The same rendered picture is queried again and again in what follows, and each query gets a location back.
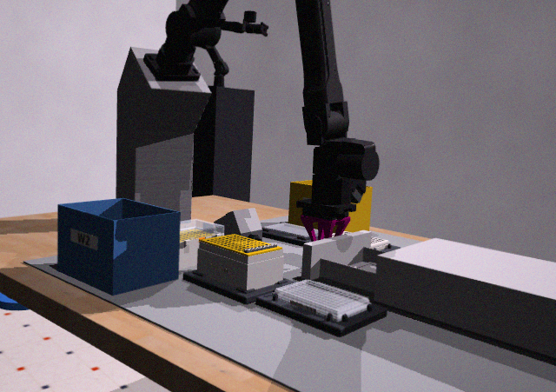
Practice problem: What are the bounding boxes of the yellow open-top bin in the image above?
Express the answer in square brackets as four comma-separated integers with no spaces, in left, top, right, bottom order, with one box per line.
[288,180,373,233]

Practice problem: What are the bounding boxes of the blue open-top bin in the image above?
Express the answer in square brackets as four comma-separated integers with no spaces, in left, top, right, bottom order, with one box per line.
[57,198,181,296]

